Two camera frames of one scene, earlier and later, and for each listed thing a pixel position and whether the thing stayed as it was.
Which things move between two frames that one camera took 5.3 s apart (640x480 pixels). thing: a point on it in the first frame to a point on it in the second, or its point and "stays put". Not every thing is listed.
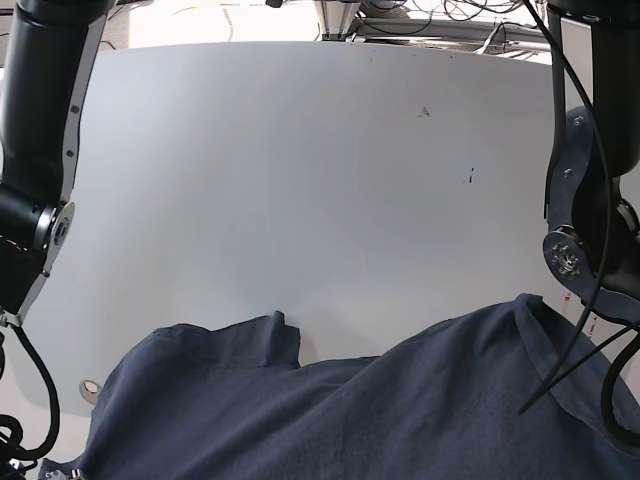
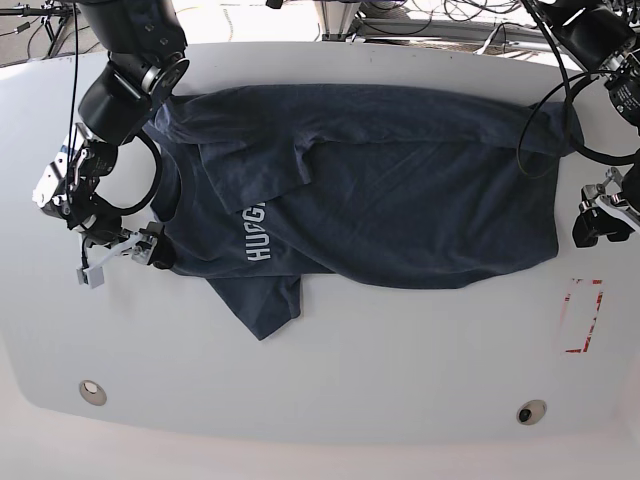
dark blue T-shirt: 510,391 to 266,187
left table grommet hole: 90,390 stays put
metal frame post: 336,18 stays put
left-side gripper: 56,474 to 141,244
